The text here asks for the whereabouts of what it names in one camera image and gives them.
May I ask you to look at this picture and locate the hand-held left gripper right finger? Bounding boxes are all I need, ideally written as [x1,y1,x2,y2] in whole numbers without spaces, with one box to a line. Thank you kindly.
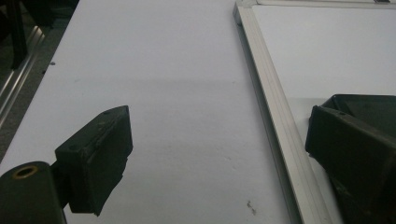
[304,93,396,224]

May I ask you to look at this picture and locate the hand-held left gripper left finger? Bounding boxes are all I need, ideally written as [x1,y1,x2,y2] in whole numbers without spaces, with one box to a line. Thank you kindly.
[54,105,134,217]

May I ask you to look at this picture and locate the white board with aluminium frame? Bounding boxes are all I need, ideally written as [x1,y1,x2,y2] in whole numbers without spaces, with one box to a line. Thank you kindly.
[233,0,396,224]

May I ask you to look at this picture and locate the black metal stand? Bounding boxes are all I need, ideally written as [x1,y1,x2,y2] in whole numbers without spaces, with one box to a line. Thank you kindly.
[6,0,30,70]

